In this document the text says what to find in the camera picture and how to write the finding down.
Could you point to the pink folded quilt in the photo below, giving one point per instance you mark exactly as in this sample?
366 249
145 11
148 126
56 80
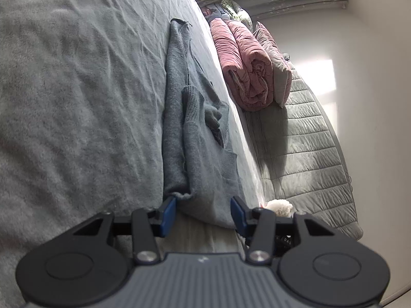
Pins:
244 61

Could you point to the pile of mixed clothes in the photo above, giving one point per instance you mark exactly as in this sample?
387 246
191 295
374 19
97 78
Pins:
229 9

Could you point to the bed with grey sheet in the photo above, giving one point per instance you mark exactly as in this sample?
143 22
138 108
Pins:
80 86

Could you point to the grey pink pillow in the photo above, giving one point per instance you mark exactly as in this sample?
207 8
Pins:
277 67

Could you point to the white fluffy toy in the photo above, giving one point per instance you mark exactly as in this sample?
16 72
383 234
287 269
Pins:
281 208

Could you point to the grey quilted mat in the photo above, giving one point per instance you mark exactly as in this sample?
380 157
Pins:
311 154

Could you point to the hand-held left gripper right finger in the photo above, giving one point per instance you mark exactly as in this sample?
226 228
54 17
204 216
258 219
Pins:
237 213

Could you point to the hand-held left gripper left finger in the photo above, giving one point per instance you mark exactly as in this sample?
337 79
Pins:
168 215

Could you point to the grey knit sweater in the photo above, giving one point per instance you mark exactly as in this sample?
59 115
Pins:
199 166

